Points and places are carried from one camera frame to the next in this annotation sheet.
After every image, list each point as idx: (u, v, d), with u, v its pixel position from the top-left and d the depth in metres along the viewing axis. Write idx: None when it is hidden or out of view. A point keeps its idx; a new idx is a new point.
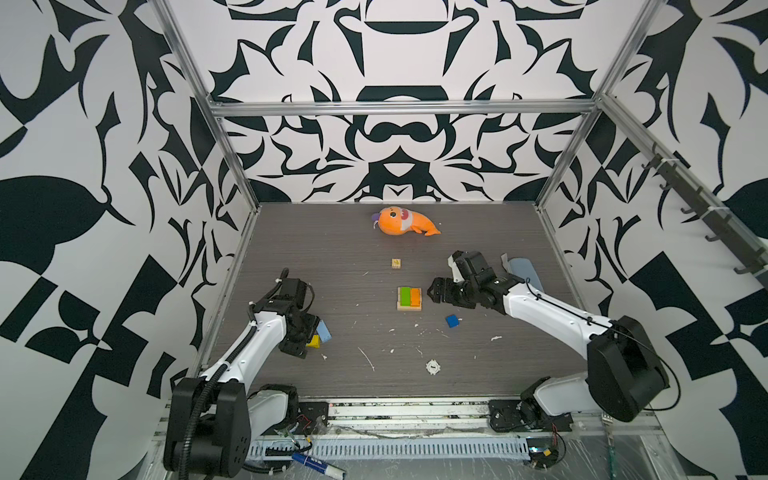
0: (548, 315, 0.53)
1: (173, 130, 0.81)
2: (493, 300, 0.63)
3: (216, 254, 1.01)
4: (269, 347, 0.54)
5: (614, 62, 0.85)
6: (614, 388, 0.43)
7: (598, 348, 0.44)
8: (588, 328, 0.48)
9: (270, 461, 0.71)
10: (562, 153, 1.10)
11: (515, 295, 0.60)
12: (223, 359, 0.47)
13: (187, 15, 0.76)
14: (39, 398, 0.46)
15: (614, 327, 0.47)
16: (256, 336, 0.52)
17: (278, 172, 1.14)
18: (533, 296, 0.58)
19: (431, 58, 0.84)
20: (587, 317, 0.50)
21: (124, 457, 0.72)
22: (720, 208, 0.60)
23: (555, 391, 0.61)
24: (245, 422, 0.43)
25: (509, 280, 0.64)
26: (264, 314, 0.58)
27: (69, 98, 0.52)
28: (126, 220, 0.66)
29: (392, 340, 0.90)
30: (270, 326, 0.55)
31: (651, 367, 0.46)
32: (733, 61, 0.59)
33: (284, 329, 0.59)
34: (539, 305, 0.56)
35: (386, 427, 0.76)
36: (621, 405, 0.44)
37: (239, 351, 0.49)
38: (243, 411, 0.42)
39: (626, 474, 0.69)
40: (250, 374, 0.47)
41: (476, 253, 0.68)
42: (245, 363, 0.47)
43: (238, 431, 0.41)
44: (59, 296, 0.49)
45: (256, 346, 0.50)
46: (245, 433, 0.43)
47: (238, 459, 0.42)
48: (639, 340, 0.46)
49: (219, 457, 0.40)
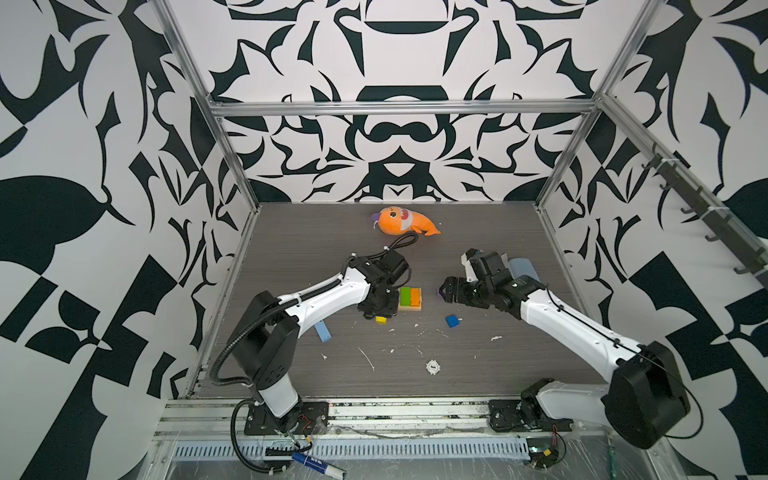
0: (569, 329, 0.51)
1: (173, 130, 0.81)
2: (509, 303, 0.60)
3: (216, 254, 1.01)
4: (342, 305, 0.56)
5: (614, 62, 0.85)
6: (636, 415, 0.42)
7: (626, 376, 0.42)
8: (615, 351, 0.45)
9: (270, 461, 0.71)
10: (562, 153, 1.10)
11: (534, 303, 0.56)
12: (297, 293, 0.50)
13: (187, 15, 0.76)
14: (40, 399, 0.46)
15: (640, 352, 0.44)
16: (335, 289, 0.53)
17: (278, 172, 1.14)
18: (555, 307, 0.55)
19: (431, 59, 0.84)
20: (614, 340, 0.47)
21: (125, 457, 0.71)
22: (720, 208, 0.60)
23: (562, 396, 0.60)
24: (286, 355, 0.46)
25: (527, 285, 0.61)
26: (353, 272, 0.58)
27: (69, 97, 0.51)
28: (126, 220, 0.66)
29: (392, 340, 0.90)
30: (350, 286, 0.55)
31: (675, 395, 0.44)
32: (734, 60, 0.59)
33: (363, 296, 0.59)
34: (560, 317, 0.53)
35: (386, 427, 0.76)
36: (642, 434, 0.42)
37: (314, 295, 0.51)
38: (289, 347, 0.45)
39: (626, 474, 0.69)
40: (313, 320, 0.50)
41: (492, 254, 0.64)
42: (312, 308, 0.49)
43: (278, 360, 0.45)
44: (59, 296, 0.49)
45: (329, 297, 0.52)
46: (283, 363, 0.47)
47: (271, 376, 0.46)
48: (666, 367, 0.44)
49: (254, 368, 0.45)
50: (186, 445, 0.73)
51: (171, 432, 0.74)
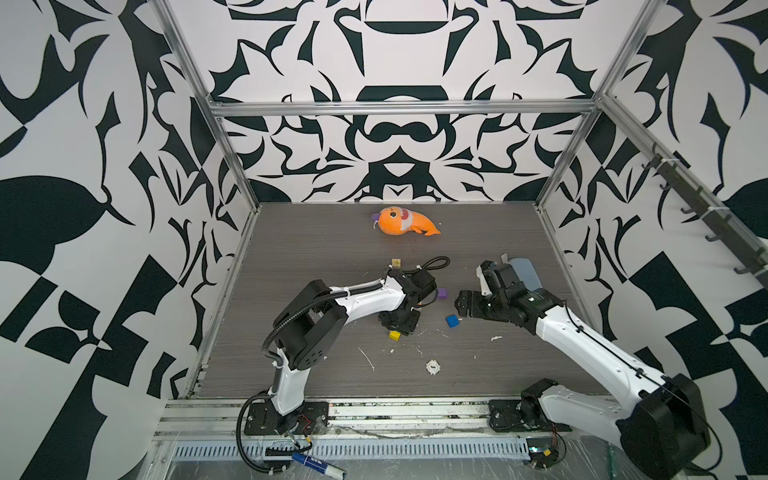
0: (588, 353, 0.49)
1: (173, 130, 0.81)
2: (524, 317, 0.58)
3: (216, 254, 1.01)
4: (380, 308, 0.60)
5: (614, 62, 0.85)
6: (655, 449, 0.41)
7: (647, 409, 0.41)
8: (638, 381, 0.44)
9: (270, 461, 0.71)
10: (562, 153, 1.10)
11: (553, 322, 0.54)
12: (346, 288, 0.54)
13: (187, 14, 0.76)
14: (40, 399, 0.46)
15: (665, 384, 0.43)
16: (376, 289, 0.58)
17: (278, 172, 1.14)
18: (574, 328, 0.52)
19: (431, 59, 0.84)
20: (637, 369, 0.45)
21: (125, 458, 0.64)
22: (720, 208, 0.60)
23: (570, 405, 0.59)
24: (327, 343, 0.49)
25: (544, 299, 0.59)
26: (392, 279, 0.63)
27: (69, 98, 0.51)
28: (126, 221, 0.66)
29: (392, 340, 0.90)
30: (389, 292, 0.59)
31: (697, 431, 0.42)
32: (734, 61, 0.59)
33: (396, 304, 0.62)
34: (579, 340, 0.51)
35: (386, 427, 0.76)
36: (659, 467, 0.41)
37: (360, 292, 0.55)
38: (333, 335, 0.49)
39: (626, 474, 0.69)
40: (355, 314, 0.53)
41: (507, 266, 0.63)
42: (358, 303, 0.53)
43: (321, 347, 0.49)
44: (59, 296, 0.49)
45: (371, 295, 0.56)
46: (322, 350, 0.50)
47: (308, 361, 0.49)
48: (690, 402, 0.42)
49: (297, 351, 0.48)
50: (186, 445, 0.73)
51: (170, 432, 0.74)
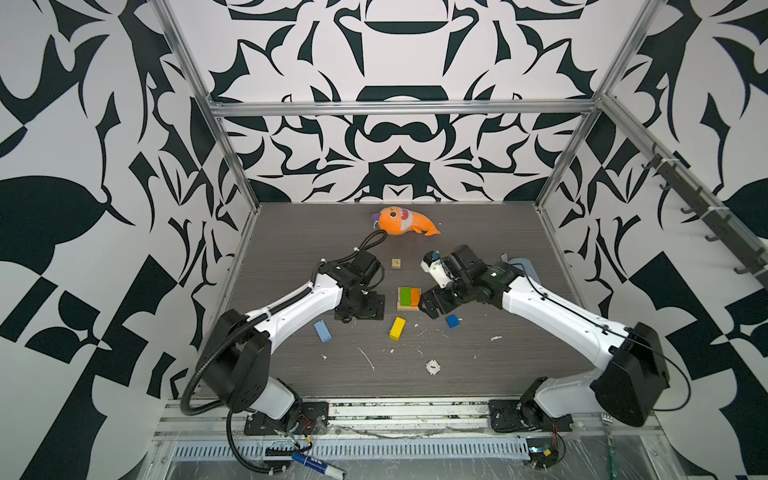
0: (555, 319, 0.49)
1: (174, 130, 0.81)
2: (488, 294, 0.57)
3: (216, 254, 1.01)
4: (315, 314, 0.55)
5: (614, 62, 0.85)
6: (630, 399, 0.42)
7: (619, 364, 0.42)
8: (605, 338, 0.45)
9: (270, 461, 0.71)
10: (562, 153, 1.10)
11: (516, 293, 0.54)
12: (265, 309, 0.48)
13: (187, 14, 0.76)
14: (39, 399, 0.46)
15: (629, 336, 0.44)
16: (304, 298, 0.52)
17: (278, 173, 1.14)
18: (539, 296, 0.53)
19: (431, 59, 0.84)
20: (602, 326, 0.46)
21: (124, 458, 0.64)
22: (720, 208, 0.60)
23: (557, 391, 0.61)
24: (262, 374, 0.45)
25: (505, 272, 0.58)
26: (324, 278, 0.57)
27: (69, 98, 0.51)
28: (126, 221, 0.66)
29: (392, 340, 0.90)
30: (321, 293, 0.54)
31: (660, 371, 0.45)
32: (734, 61, 0.59)
33: (336, 300, 0.58)
34: (545, 307, 0.51)
35: (386, 427, 0.76)
36: (634, 415, 0.43)
37: (284, 307, 0.49)
38: (262, 363, 0.43)
39: (626, 474, 0.69)
40: (287, 332, 0.49)
41: (464, 248, 0.62)
42: (283, 321, 0.47)
43: (253, 379, 0.43)
44: (59, 296, 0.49)
45: (299, 306, 0.50)
46: (259, 383, 0.45)
47: (247, 398, 0.44)
48: (652, 346, 0.44)
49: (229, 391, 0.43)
50: (186, 445, 0.73)
51: (171, 432, 0.74)
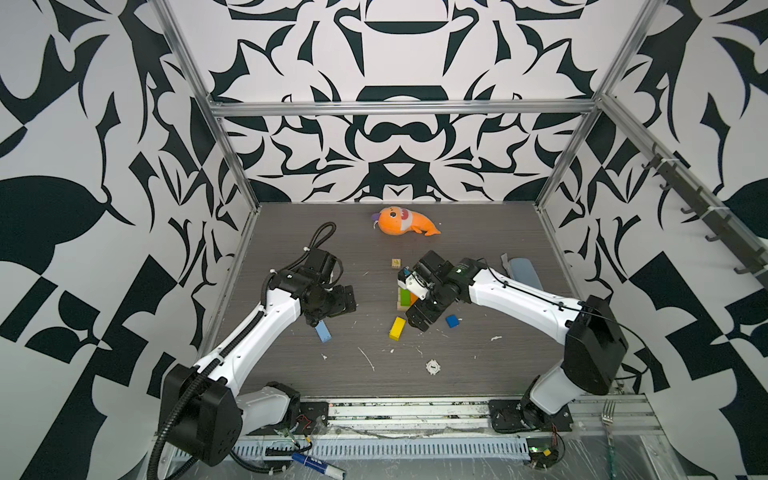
0: (516, 303, 0.52)
1: (174, 130, 0.81)
2: (456, 291, 0.59)
3: (216, 254, 1.01)
4: (277, 334, 0.51)
5: (614, 62, 0.85)
6: (591, 369, 0.44)
7: (576, 336, 0.44)
8: (562, 313, 0.48)
9: (270, 461, 0.71)
10: (562, 153, 1.10)
11: (480, 286, 0.57)
12: (216, 352, 0.44)
13: (187, 15, 0.76)
14: (40, 398, 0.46)
15: (583, 309, 0.47)
16: (258, 324, 0.48)
17: (278, 173, 1.14)
18: (500, 283, 0.56)
19: (431, 59, 0.84)
20: (558, 303, 0.49)
21: (124, 458, 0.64)
22: (720, 208, 0.60)
23: (546, 385, 0.62)
24: (234, 415, 0.42)
25: (470, 267, 0.61)
26: (277, 293, 0.53)
27: (68, 98, 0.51)
28: (126, 220, 0.66)
29: (392, 340, 0.90)
30: (277, 312, 0.51)
31: (615, 338, 0.48)
32: (734, 61, 0.59)
33: (298, 311, 0.54)
34: (507, 293, 0.54)
35: (386, 427, 0.76)
36: (597, 383, 0.45)
37: (238, 342, 0.45)
38: (231, 407, 0.41)
39: (626, 474, 0.69)
40: (250, 365, 0.46)
41: (430, 252, 0.66)
42: (240, 358, 0.44)
43: (226, 426, 0.41)
44: (59, 296, 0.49)
45: (255, 337, 0.46)
46: (235, 426, 0.43)
47: (224, 447, 0.42)
48: (603, 314, 0.45)
49: (202, 448, 0.40)
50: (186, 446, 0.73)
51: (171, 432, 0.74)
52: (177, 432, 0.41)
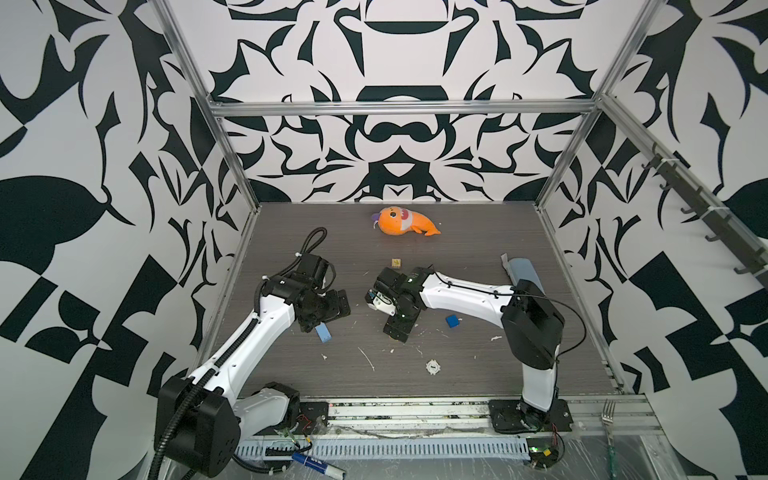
0: (459, 299, 0.57)
1: (173, 130, 0.81)
2: (411, 299, 0.64)
3: (216, 254, 1.01)
4: (271, 342, 0.51)
5: (614, 62, 0.85)
6: (531, 346, 0.48)
7: (509, 318, 0.48)
8: (497, 300, 0.52)
9: (270, 461, 0.71)
10: (562, 153, 1.10)
11: (428, 289, 0.61)
12: (210, 362, 0.44)
13: (187, 15, 0.76)
14: (39, 398, 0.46)
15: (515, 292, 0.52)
16: (253, 331, 0.48)
17: (278, 173, 1.14)
18: (444, 285, 0.60)
19: (431, 59, 0.84)
20: (494, 292, 0.54)
21: (124, 459, 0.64)
22: (720, 208, 0.60)
23: (529, 380, 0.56)
24: (233, 424, 0.42)
25: (420, 275, 0.66)
26: (269, 300, 0.53)
27: (68, 98, 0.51)
28: (126, 220, 0.66)
29: (392, 340, 0.90)
30: (271, 319, 0.50)
31: (547, 313, 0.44)
32: (734, 61, 0.59)
33: (292, 317, 0.54)
34: (451, 292, 0.58)
35: (386, 427, 0.76)
36: (542, 358, 0.48)
37: (231, 352, 0.45)
38: (229, 416, 0.41)
39: (626, 474, 0.69)
40: (245, 375, 0.46)
41: (386, 270, 0.71)
42: (236, 367, 0.43)
43: (224, 436, 0.41)
44: (59, 296, 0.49)
45: (249, 345, 0.46)
46: (233, 435, 0.43)
47: (223, 457, 0.42)
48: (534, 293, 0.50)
49: (200, 461, 0.39)
50: None
51: None
52: (174, 448, 0.40)
